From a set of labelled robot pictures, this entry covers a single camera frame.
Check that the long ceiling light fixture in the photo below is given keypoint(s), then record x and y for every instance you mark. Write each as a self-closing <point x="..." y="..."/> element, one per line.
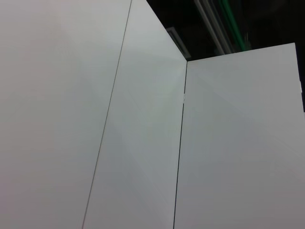
<point x="178" y="41"/>

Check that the white partition panel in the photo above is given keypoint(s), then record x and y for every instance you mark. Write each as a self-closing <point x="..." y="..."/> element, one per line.
<point x="143" y="119"/>
<point x="238" y="143"/>
<point x="47" y="107"/>

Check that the white ceiling pipe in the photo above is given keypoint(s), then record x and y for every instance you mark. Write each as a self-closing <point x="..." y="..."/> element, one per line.
<point x="209" y="23"/>

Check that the green ceiling pipe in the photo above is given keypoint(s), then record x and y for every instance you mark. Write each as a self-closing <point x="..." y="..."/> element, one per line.
<point x="234" y="26"/>

